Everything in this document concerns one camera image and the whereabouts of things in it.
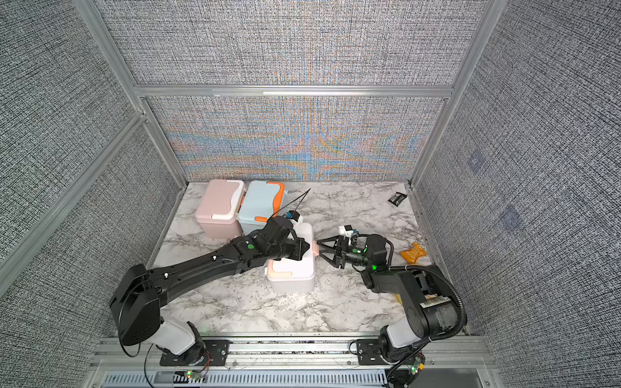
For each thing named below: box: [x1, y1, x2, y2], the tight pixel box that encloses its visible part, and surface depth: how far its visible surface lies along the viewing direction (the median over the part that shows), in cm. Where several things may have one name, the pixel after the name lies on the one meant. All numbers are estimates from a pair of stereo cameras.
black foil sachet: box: [388, 191, 408, 207], surface depth 115 cm
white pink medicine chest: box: [264, 222, 320, 294], surface depth 77 cm
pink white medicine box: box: [194, 179, 246, 240], surface depth 95 cm
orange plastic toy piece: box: [400, 241, 427, 264], surface depth 96 cm
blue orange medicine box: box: [238, 180, 288, 236], surface depth 96 cm
